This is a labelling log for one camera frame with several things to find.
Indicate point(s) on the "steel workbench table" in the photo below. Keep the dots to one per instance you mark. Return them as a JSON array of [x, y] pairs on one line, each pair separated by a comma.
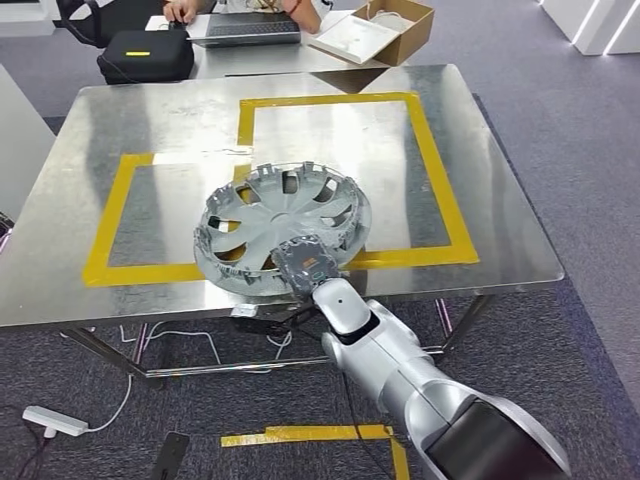
[[45, 278]]

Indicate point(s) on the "white cabinet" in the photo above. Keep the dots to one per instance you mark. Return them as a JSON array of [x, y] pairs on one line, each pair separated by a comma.
[[20, 146]]

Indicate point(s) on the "person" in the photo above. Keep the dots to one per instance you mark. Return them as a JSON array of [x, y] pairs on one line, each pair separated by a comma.
[[250, 4]]

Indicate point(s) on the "white flat box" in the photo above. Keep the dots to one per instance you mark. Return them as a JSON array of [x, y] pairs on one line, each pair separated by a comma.
[[360, 38]]

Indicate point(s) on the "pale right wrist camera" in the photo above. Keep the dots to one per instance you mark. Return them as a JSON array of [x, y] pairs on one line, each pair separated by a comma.
[[244, 310]]

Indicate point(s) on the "brown cardboard box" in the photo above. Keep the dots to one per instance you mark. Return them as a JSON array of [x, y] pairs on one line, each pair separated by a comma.
[[415, 36]]

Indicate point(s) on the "person's left forearm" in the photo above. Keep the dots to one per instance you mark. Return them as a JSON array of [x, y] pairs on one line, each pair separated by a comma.
[[303, 16]]

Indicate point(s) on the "white power strip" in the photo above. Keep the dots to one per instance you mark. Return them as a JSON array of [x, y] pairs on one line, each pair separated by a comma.
[[50, 419]]

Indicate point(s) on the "black case yellow stripe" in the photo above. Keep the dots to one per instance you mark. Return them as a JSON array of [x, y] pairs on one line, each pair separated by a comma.
[[150, 66]]

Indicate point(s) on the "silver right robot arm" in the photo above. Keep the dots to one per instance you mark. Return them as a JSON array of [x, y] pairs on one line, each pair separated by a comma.
[[390, 358]]

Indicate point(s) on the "grey plastic wheel cover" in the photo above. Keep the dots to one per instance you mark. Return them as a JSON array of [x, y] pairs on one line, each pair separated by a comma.
[[260, 218]]

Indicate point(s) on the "white illuminated plinth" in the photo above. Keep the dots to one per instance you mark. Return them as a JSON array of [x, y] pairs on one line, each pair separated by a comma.
[[560, 13], [607, 20]]

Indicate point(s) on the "grey laptop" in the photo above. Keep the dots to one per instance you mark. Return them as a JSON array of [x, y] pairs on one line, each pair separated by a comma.
[[244, 30]]

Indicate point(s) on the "black office chair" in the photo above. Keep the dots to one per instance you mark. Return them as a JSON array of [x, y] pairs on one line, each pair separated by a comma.
[[115, 16]]

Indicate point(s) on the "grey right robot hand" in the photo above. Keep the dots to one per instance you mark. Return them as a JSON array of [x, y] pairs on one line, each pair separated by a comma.
[[305, 265]]

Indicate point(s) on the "person's right hand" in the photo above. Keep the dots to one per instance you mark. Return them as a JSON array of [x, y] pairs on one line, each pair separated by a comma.
[[183, 10]]

